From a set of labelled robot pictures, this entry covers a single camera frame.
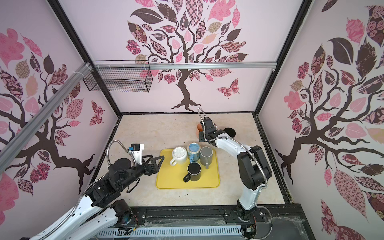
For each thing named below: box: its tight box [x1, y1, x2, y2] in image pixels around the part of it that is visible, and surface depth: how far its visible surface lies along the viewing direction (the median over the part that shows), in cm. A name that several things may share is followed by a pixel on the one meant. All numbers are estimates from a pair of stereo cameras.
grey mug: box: [200, 146, 214, 170], surface depth 87 cm
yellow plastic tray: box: [156, 148, 220, 189], surface depth 87 cm
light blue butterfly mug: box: [187, 142, 201, 163], surface depth 89 cm
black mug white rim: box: [183, 161, 202, 183], surface depth 83 cm
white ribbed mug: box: [169, 146, 188, 166], surface depth 89 cm
